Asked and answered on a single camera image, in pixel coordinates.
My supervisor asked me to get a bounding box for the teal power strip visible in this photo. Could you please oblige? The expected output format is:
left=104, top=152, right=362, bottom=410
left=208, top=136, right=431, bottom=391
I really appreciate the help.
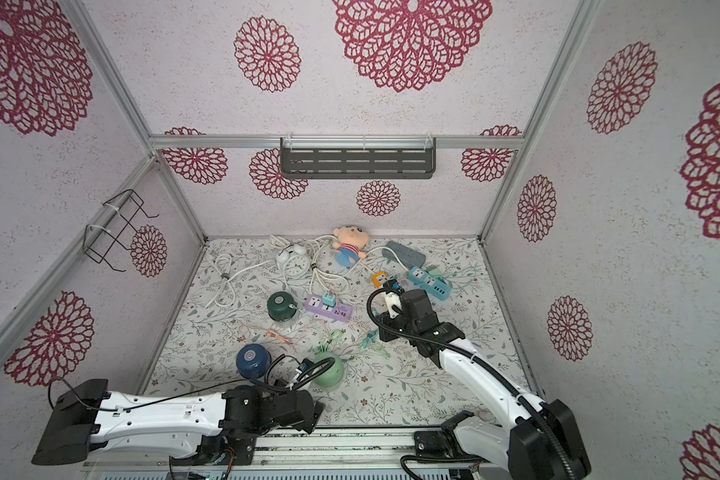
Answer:
left=408, top=266, right=452, bottom=301

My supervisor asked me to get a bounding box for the orange power strip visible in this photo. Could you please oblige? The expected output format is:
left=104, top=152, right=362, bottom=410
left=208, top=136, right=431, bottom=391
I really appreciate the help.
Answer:
left=372, top=271, right=390, bottom=289

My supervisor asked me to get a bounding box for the pink usb charging cable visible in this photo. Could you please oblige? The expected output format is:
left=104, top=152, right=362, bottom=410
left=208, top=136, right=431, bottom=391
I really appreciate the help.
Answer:
left=239, top=323, right=295, bottom=346

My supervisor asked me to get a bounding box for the green usb charging cable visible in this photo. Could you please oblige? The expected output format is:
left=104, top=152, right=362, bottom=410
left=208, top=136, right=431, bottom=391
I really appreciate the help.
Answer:
left=314, top=326, right=361, bottom=361

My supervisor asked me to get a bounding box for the teal usb charger block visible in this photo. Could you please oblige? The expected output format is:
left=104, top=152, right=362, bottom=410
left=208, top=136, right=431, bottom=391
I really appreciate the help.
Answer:
left=322, top=291, right=337, bottom=308

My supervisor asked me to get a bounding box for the light green cordless grinder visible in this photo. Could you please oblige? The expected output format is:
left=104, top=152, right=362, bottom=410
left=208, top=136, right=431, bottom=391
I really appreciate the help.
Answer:
left=313, top=351, right=345, bottom=391

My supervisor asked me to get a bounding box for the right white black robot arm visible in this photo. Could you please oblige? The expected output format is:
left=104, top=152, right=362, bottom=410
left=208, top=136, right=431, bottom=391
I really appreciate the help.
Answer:
left=366, top=287, right=592, bottom=479

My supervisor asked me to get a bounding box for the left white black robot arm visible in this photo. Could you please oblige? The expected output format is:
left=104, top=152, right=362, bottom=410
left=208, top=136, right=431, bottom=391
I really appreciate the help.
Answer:
left=31, top=379, right=325, bottom=466

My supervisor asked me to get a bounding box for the purple power strip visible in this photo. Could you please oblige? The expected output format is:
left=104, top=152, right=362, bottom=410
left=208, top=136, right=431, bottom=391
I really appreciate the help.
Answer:
left=304, top=295, right=353, bottom=323

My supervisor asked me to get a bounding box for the plush boy doll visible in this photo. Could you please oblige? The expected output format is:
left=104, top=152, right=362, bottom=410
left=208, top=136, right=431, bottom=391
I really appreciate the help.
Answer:
left=332, top=225, right=370, bottom=268

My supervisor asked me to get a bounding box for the white alarm clock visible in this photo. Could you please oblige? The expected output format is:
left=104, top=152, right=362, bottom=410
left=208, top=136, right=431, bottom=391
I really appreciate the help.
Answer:
left=275, top=244, right=312, bottom=279

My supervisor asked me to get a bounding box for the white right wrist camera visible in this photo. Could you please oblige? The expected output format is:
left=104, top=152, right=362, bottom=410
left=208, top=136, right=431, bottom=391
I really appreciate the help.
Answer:
left=384, top=292, right=402, bottom=319

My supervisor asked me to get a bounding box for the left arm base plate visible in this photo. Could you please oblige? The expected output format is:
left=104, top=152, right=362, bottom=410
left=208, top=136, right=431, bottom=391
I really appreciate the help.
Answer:
left=170, top=435, right=256, bottom=466

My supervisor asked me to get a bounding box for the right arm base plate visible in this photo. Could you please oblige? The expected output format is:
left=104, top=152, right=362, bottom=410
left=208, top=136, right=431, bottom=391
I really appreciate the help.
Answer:
left=413, top=430, right=472, bottom=462

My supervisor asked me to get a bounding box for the white power cord bundle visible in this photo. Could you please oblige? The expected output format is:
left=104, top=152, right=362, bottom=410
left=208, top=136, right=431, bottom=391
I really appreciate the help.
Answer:
left=206, top=235, right=391, bottom=307

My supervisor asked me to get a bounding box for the grey wall shelf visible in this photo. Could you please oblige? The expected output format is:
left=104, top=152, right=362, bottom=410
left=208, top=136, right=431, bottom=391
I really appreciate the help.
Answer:
left=280, top=136, right=437, bottom=180

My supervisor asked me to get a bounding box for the black wire wall rack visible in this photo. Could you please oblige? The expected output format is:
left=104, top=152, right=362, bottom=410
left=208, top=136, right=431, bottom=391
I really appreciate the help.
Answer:
left=81, top=189, right=159, bottom=273

